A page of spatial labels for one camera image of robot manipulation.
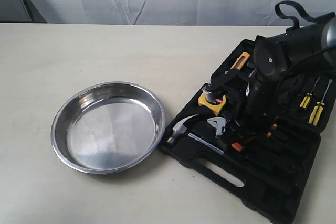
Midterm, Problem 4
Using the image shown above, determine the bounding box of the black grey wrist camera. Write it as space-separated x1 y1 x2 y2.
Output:
202 68 250 103

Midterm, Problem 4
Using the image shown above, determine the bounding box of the yellow black large screwdriver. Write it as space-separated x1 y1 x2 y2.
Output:
308 79 333 126

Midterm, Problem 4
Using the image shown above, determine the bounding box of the yellow utility knife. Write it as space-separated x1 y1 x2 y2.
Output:
231 52 250 70

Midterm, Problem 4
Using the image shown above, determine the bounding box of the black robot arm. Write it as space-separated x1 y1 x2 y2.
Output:
217 0 335 149

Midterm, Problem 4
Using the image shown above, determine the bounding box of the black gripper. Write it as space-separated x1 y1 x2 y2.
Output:
220 74 278 151

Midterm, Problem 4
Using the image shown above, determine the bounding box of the black plastic tool case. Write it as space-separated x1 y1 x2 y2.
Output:
159 40 335 223

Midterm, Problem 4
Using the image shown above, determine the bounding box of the steel claw hammer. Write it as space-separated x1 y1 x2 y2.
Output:
167 114 224 155

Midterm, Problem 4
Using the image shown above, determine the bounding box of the round stainless steel pan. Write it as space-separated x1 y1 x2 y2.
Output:
50 81 166 175

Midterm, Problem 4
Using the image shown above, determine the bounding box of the black adjustable wrench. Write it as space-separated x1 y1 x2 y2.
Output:
207 116 227 137

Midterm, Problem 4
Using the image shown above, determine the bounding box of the yellow black small screwdriver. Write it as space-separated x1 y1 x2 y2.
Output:
300 77 320 109

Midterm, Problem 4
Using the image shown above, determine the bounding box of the yellow tape measure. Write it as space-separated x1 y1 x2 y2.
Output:
197 93 227 116

